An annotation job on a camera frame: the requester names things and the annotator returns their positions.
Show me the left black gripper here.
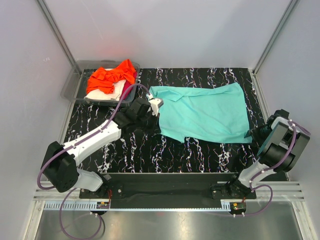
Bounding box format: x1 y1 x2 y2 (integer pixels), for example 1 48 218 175
136 110 161 136

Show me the teal t shirt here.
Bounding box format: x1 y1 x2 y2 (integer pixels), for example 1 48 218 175
149 83 252 144

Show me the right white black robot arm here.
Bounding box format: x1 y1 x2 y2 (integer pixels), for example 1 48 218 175
227 109 311 199

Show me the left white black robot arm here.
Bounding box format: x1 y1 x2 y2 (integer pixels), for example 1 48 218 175
39 97 164 198

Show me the black marble pattern mat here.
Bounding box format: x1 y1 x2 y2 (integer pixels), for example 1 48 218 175
79 67 265 173

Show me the magenta t shirt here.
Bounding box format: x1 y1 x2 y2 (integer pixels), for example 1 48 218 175
119 72 138 100

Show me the clear grey plastic bin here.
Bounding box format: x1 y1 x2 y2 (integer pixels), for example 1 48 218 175
61 60 140 107

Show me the white t shirt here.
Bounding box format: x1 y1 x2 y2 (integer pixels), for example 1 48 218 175
84 79 126 101

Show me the orange t shirt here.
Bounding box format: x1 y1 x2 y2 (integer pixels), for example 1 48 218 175
86 59 137 94

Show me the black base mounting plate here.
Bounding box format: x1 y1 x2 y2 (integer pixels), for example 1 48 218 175
79 173 256 204

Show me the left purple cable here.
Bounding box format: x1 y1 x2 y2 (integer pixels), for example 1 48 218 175
36 83 153 239

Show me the purple cable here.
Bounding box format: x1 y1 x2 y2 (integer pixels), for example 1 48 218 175
36 83 153 239
229 119 312 217

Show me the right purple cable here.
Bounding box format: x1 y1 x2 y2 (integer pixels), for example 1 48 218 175
229 119 312 217

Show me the aluminium front rail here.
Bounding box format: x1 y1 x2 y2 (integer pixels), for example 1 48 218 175
32 181 305 202

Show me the grey slotted cable duct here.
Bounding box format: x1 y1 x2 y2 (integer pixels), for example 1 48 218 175
44 199 238 211

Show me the right aluminium frame post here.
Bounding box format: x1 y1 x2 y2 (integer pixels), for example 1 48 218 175
252 0 300 75

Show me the aluminium frame post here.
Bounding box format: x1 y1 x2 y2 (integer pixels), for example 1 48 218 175
252 0 300 75
35 0 76 67

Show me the left aluminium frame post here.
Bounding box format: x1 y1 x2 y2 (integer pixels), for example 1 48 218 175
35 0 76 67

